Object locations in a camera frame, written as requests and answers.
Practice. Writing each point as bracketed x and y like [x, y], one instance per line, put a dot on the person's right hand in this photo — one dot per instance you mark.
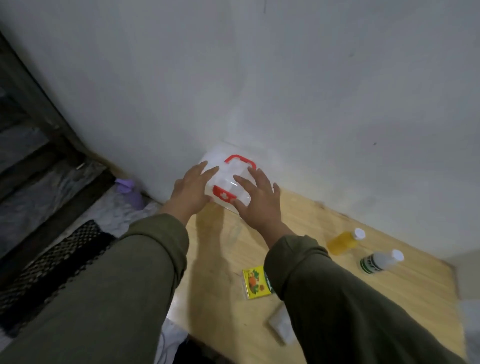
[262, 210]

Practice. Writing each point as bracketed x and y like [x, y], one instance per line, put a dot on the person's left hand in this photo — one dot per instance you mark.
[189, 195]

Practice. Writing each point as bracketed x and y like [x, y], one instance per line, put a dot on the green yellow OB herbal box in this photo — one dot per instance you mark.
[255, 283]

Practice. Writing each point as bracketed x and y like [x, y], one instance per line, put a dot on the yellow liquid bottle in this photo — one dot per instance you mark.
[342, 243]

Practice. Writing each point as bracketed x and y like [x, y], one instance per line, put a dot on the white bottle green label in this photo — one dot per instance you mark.
[378, 261]

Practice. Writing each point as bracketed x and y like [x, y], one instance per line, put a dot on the person's right forearm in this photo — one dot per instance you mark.
[337, 307]

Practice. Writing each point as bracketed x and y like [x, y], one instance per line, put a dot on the person's left forearm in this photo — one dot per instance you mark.
[112, 292]

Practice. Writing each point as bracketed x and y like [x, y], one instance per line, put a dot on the purple plastic object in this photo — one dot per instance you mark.
[129, 191]

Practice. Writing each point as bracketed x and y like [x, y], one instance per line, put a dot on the black mesh mat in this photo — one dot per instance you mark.
[56, 262]

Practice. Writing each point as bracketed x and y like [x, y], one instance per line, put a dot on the dark wooden stairs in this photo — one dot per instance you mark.
[33, 168]

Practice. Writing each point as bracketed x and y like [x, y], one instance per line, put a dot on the light wooden table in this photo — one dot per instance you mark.
[412, 300]

